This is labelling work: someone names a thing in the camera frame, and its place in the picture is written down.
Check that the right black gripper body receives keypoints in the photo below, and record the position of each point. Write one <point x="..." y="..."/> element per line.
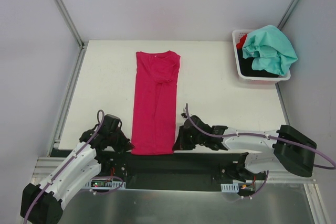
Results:
<point x="186" y="137"/>

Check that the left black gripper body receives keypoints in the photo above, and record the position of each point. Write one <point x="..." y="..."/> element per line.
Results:
<point x="122" y="143"/>

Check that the magenta t shirt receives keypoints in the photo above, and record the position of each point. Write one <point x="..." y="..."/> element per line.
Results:
<point x="155" y="98"/>

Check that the teal t shirt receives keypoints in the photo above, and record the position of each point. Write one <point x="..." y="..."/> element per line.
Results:
<point x="270" y="50"/>

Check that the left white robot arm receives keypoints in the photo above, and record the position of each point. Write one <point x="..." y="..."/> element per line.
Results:
<point x="87" y="162"/>

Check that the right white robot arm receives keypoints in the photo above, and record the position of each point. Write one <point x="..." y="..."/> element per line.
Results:
<point x="277" y="150"/>

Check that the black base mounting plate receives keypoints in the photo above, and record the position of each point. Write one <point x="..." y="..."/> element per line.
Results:
<point x="178" y="171"/>

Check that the black t shirt in basket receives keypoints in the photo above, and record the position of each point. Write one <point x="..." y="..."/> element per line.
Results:
<point x="246" y="67"/>

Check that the red t shirt in basket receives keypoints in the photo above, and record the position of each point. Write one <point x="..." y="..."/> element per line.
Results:
<point x="241" y="41"/>

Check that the white plastic laundry basket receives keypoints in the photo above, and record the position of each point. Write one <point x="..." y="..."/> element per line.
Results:
<point x="236" y="36"/>

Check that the left white cable duct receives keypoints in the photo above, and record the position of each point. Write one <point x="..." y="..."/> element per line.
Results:
<point x="104" y="184"/>

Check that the white cable duct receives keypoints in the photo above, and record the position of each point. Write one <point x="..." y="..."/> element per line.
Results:
<point x="104" y="184"/>
<point x="230" y="188"/>

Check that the right white cable duct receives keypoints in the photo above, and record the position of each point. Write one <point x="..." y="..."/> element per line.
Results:
<point x="230" y="188"/>

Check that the aluminium frame rail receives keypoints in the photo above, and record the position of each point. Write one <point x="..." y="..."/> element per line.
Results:
<point x="45" y="165"/>

